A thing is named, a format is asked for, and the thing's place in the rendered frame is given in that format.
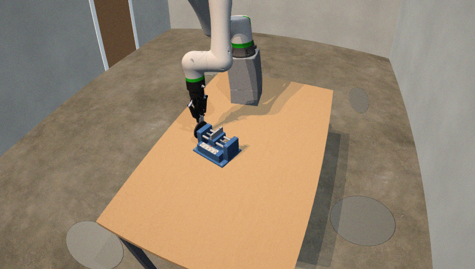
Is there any blue bench vise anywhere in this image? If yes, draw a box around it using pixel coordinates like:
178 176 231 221
193 121 241 168

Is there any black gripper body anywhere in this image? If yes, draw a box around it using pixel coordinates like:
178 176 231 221
189 89 204 105

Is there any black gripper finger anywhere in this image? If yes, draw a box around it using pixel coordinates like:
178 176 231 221
199 94 208 121
187 100 201 124

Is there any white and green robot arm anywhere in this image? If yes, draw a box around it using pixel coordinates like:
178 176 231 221
182 0 257 92

